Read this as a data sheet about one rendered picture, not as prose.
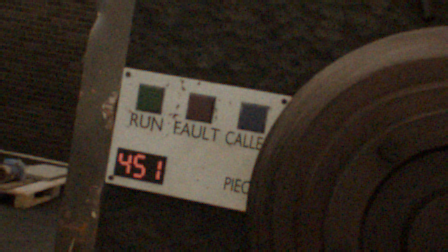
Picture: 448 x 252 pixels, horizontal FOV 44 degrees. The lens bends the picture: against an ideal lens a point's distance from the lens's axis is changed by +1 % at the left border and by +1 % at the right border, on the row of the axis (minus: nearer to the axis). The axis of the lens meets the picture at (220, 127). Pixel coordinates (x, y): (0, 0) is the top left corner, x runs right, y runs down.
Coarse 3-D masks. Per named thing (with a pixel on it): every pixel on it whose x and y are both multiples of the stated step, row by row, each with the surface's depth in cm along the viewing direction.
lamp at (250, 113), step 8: (248, 104) 81; (248, 112) 81; (256, 112) 80; (264, 112) 80; (240, 120) 81; (248, 120) 81; (256, 120) 80; (264, 120) 80; (248, 128) 81; (256, 128) 80
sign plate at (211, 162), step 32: (128, 96) 84; (224, 96) 82; (256, 96) 81; (288, 96) 80; (128, 128) 84; (160, 128) 83; (192, 128) 83; (224, 128) 82; (128, 160) 84; (160, 160) 83; (192, 160) 83; (224, 160) 82; (160, 192) 84; (192, 192) 83; (224, 192) 82
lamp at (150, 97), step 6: (144, 90) 83; (150, 90) 83; (156, 90) 83; (162, 90) 83; (138, 96) 83; (144, 96) 83; (150, 96) 83; (156, 96) 83; (138, 102) 83; (144, 102) 83; (150, 102) 83; (156, 102) 83; (138, 108) 84; (144, 108) 83; (150, 108) 83; (156, 108) 83
